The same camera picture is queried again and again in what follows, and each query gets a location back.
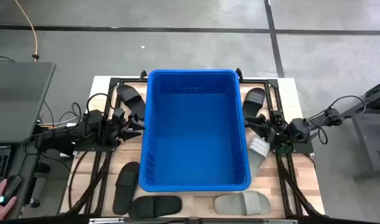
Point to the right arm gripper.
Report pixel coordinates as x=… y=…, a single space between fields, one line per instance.
x=274 y=129

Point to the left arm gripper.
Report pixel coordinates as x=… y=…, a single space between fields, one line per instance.
x=118 y=132

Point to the blue plastic bin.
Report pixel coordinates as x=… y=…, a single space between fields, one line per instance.
x=192 y=130

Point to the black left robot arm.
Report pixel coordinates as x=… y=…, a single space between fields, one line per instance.
x=68 y=133

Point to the black computer mouse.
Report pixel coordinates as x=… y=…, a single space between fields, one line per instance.
x=11 y=186

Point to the dark grey side stand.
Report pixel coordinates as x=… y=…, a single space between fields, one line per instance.
x=373 y=130

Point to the black metal table frame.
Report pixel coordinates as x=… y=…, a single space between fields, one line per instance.
x=98 y=183

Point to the black slide sandal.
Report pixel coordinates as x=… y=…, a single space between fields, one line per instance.
x=254 y=99
x=155 y=206
x=126 y=186
x=130 y=98

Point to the dark grey desk top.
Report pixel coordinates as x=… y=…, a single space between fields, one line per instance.
x=18 y=99

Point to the silver camera mount bar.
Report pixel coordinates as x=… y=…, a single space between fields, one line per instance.
x=192 y=221

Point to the grey slide sandal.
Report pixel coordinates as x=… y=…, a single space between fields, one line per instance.
x=242 y=203
x=258 y=151

